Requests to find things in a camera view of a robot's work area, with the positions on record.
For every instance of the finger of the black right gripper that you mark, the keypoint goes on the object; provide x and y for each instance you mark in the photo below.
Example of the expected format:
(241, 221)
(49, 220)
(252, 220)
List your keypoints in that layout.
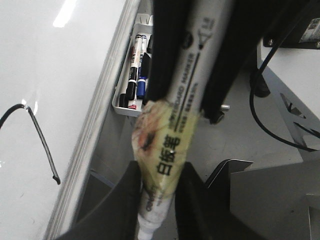
(169, 21)
(250, 22)

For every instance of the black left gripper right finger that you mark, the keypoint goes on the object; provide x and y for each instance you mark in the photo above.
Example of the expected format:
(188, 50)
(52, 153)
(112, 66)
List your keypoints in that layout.
(202, 208)

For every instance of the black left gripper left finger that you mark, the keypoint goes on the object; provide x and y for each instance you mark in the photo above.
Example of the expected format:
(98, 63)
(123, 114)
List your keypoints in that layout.
(115, 217)

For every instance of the white taped whiteboard marker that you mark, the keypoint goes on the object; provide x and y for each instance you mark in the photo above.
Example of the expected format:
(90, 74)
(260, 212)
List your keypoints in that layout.
(164, 130)

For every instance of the blue capped marker in tray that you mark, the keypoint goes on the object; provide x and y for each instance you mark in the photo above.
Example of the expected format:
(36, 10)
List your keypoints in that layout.
(142, 70)

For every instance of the black capped marker in tray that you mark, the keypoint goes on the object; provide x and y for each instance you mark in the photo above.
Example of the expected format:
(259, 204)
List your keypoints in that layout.
(134, 65)

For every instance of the white marker tray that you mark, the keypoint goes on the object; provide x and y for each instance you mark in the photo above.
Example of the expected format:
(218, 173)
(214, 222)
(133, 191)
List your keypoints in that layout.
(121, 86)

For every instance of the red capped marker in tray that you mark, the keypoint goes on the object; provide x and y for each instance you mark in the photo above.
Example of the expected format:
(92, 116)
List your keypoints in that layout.
(124, 102)

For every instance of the white whiteboard with aluminium frame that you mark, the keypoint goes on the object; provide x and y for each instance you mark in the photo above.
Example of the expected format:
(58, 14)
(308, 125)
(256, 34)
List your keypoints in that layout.
(62, 59)

